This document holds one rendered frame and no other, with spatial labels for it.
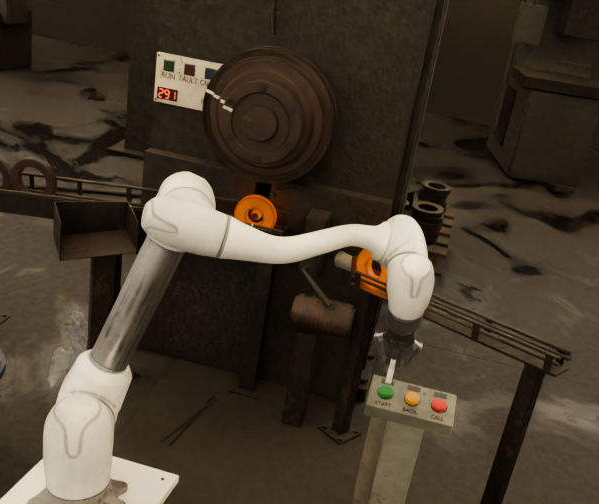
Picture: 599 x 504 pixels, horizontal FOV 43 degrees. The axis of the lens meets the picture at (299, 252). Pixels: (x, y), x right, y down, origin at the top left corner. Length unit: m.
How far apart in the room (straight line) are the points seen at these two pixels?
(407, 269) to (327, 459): 1.23
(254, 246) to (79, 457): 0.64
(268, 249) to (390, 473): 0.85
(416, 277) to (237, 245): 0.42
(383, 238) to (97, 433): 0.83
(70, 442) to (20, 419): 1.05
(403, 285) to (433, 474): 1.26
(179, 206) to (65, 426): 0.59
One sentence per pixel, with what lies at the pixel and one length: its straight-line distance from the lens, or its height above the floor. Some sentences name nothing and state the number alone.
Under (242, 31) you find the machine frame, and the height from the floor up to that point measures 1.37.
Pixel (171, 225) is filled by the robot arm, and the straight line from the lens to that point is 1.66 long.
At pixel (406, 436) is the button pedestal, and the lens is 2.18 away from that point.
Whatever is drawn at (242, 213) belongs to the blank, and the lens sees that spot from 2.80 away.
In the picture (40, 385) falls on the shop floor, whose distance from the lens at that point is 3.08.
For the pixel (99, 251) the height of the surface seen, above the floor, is 0.60.
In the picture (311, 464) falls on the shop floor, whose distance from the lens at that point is 2.80.
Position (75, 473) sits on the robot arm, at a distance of 1.91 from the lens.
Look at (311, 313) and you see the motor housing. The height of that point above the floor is 0.50.
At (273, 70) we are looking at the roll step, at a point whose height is 1.29.
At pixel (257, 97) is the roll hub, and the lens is 2.57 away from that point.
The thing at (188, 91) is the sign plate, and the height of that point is 1.12.
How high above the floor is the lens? 1.76
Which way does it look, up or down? 24 degrees down
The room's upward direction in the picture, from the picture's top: 9 degrees clockwise
